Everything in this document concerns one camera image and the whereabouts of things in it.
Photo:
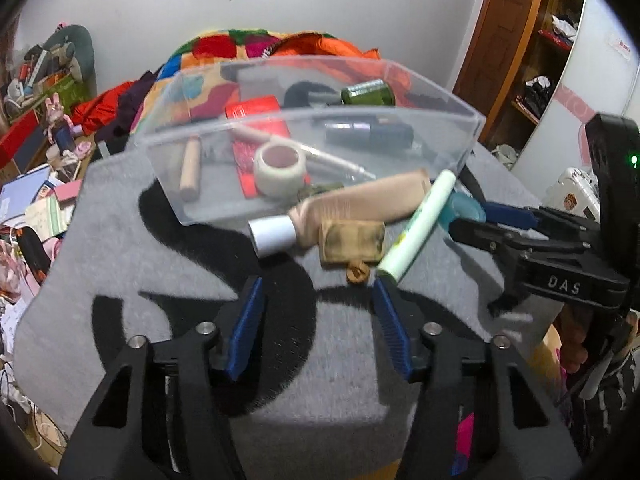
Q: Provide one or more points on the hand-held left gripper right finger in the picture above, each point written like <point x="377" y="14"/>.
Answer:
<point x="392" y="330"/>

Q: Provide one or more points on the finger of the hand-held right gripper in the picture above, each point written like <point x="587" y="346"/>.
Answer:
<point x="510" y="216"/>
<point x="480" y="235"/>

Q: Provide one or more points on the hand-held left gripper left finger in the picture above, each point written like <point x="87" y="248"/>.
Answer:
<point x="247" y="330"/>

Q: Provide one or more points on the teal tape roll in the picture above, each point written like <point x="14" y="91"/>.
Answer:
<point x="462" y="207"/>

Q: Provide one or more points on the light green tube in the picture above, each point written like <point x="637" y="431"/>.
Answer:
<point x="415" y="225"/>

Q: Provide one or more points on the brown pouch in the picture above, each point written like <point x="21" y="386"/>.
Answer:
<point x="350" y="242"/>

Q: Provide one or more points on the clear plastic storage box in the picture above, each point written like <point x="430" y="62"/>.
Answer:
<point x="450" y="125"/>

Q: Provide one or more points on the beige cosmetic tube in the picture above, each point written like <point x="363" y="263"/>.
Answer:
<point x="350" y="205"/>

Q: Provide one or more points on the dark blue tube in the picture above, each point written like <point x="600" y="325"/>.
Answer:
<point x="370" y="134"/>

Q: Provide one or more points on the white tape roll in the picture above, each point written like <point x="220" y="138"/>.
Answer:
<point x="280" y="180"/>

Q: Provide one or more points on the wood-coloured cosmetic stick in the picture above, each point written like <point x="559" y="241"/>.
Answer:
<point x="190" y="175"/>

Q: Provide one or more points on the green glass jar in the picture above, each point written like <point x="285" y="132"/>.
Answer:
<point x="367" y="94"/>

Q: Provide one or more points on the red packet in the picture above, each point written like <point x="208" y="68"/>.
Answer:
<point x="255" y="107"/>

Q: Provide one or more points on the person's right forearm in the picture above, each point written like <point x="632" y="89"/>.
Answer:
<point x="615" y="400"/>

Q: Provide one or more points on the person's right hand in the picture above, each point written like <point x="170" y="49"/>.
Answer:
<point x="572" y="350"/>

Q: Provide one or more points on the white ribbed suitcase with stickers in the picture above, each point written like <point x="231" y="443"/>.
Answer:
<point x="570" y="192"/>

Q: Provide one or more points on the white bag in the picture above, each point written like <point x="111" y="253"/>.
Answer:
<point x="505" y="156"/>

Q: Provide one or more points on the grey blanket with black letters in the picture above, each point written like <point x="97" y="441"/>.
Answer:
<point x="150" y="270"/>

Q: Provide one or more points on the white wardrobe door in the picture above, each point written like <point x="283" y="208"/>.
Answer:
<point x="600" y="60"/>

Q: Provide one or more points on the wooden shelf unit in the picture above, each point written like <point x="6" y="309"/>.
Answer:
<point x="550" y="60"/>

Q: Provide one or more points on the olive green small pouch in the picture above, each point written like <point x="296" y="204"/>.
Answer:
<point x="320" y="191"/>

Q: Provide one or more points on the brown wooden door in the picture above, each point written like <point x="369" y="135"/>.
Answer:
<point x="505" y="20"/>

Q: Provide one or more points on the black small case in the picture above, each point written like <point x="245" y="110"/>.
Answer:
<point x="32" y="255"/>

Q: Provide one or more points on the orange jacket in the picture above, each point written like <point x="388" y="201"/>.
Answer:
<point x="325" y="45"/>

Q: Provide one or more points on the dark purple cloth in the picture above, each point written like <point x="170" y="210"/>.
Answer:
<point x="125" y="110"/>

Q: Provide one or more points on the blue notebook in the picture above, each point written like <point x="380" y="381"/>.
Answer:
<point x="20" y="192"/>

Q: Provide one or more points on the red cloth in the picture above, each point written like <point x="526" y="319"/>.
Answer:
<point x="100" y="105"/>

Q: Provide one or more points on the pink rabbit toy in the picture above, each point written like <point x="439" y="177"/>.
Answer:
<point x="57" y="112"/>

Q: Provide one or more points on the red long box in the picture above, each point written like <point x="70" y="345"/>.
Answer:
<point x="15" y="140"/>

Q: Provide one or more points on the green patterned box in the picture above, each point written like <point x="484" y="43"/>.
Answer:
<point x="65" y="90"/>

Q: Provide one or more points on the grey neck pillow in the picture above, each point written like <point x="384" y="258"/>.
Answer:
<point x="82" y="50"/>

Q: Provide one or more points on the striped brown curtain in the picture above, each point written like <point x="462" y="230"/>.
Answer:
<point x="6" y="70"/>

